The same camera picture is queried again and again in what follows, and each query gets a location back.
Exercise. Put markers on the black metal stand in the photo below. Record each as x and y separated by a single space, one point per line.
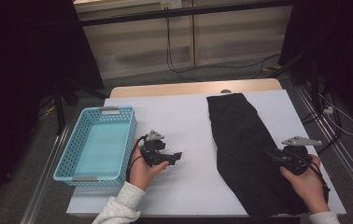
314 87

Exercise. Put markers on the black pants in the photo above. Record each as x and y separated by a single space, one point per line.
243 140

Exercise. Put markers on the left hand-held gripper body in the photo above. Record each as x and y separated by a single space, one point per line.
154 152

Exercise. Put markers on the wide black curtain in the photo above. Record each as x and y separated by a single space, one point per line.
16 62

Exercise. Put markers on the white power plug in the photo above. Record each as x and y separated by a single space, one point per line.
327 110

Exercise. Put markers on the yellow floor tape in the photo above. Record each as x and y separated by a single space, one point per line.
272 67
49 110

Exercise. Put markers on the black horizontal bar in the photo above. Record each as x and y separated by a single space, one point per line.
180 12

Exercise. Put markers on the aluminium floor rail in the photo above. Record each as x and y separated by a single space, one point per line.
45 177
345 158

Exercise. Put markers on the wooden table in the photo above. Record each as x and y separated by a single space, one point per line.
180 88

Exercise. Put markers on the black tripod stand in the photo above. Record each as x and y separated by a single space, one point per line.
60 109

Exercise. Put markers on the light blue plastic basket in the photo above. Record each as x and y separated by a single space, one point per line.
96 149

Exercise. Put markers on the person's right hand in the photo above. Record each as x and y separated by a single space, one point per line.
308 189

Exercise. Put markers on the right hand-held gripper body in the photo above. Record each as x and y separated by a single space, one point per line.
296 158

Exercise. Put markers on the white wall outlet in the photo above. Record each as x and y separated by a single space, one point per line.
171 4

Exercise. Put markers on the person's left hand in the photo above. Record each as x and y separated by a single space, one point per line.
143 174

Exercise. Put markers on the narrow black curtain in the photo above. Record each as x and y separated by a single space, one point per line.
336 37

